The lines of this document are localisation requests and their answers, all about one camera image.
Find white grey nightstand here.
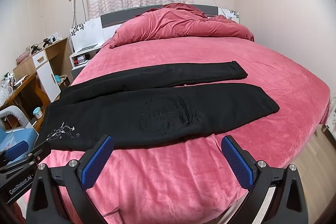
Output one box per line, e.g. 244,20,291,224
70,44,102,79

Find wooden white cabinet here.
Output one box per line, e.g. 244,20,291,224
13,38,74,102

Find black embroidered pants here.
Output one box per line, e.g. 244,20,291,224
37,61,280,151

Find blue white chair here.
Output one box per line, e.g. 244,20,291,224
1,105,38,163

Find grey white headboard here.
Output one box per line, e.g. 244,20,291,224
69,4,240,53

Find wooden desk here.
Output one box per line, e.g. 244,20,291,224
1,72,51,122

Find pink bed sheet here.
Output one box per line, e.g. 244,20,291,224
15,35,331,224

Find pink crumpled duvet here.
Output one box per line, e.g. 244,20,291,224
105,3,254,49

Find white teal lidded jar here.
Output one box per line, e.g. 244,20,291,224
33,107,43,119

